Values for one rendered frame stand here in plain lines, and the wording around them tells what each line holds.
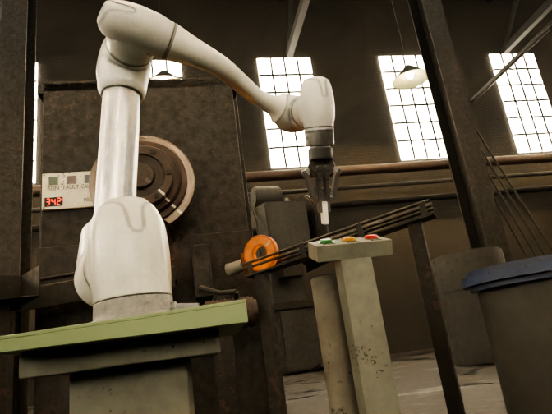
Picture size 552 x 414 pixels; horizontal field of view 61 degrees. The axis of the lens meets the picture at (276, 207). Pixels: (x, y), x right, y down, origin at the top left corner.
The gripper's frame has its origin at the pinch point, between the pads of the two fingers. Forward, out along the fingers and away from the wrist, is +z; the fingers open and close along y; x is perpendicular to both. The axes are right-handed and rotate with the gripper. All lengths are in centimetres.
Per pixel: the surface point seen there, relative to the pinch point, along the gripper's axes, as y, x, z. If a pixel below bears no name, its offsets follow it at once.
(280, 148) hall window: -140, -751, -70
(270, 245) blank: 9, -54, 16
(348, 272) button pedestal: -4.2, 7.4, 17.8
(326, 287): -0.6, -5.1, 24.6
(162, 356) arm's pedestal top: 47, 62, 16
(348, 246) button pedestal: -5.2, 6.0, 10.4
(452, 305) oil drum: -161, -203, 100
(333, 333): -0.3, -0.1, 38.4
